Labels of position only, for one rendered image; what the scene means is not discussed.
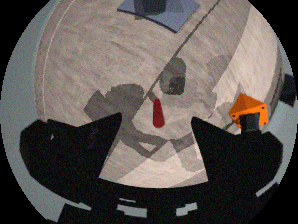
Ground red peg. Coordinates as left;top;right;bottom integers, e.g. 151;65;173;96
153;99;165;128

